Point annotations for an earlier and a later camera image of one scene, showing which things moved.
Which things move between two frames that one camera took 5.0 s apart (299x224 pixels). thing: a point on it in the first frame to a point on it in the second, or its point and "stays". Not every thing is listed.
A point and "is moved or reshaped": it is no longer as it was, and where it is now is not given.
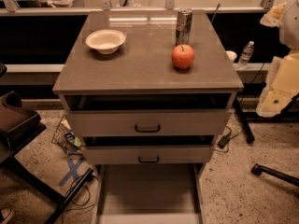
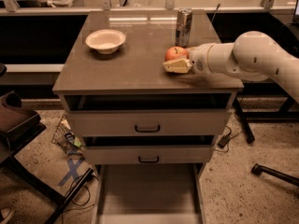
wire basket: x=66 y=138 stays
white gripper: x=290 y=25 to x=198 y=60
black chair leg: x=257 y=170 stays
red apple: x=182 y=56 is moved or reshaped
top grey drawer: x=149 y=122 stays
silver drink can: x=184 y=25 stays
